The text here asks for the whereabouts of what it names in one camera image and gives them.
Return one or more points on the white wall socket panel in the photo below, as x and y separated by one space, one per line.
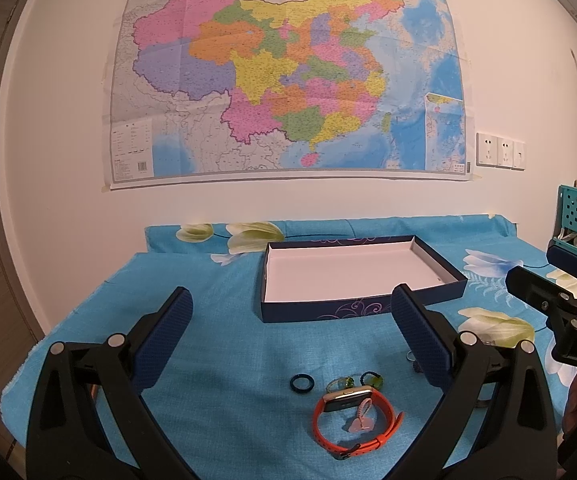
500 152

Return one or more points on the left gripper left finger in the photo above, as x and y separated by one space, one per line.
65 435

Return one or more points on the colourful wall map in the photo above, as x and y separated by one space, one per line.
215 90

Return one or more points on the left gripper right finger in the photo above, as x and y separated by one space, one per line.
517 437

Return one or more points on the navy shallow box tray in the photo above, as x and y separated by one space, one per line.
324 280

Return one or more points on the orange smart watch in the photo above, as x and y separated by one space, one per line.
364 400

